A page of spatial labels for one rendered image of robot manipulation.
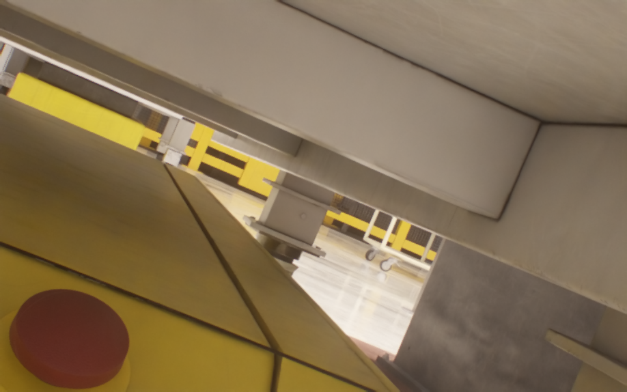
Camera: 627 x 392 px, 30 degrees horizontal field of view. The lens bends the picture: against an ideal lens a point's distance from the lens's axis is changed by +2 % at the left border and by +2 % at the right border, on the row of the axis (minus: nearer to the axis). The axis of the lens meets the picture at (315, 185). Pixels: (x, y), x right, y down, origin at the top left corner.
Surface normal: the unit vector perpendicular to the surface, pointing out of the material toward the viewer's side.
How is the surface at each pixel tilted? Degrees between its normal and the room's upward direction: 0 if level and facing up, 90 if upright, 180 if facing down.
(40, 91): 90
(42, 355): 60
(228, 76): 90
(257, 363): 33
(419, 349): 90
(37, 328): 53
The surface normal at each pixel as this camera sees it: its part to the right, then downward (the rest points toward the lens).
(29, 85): 0.16, 0.07
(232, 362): 0.42, -0.73
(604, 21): -0.40, 0.92
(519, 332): -0.88, -0.38
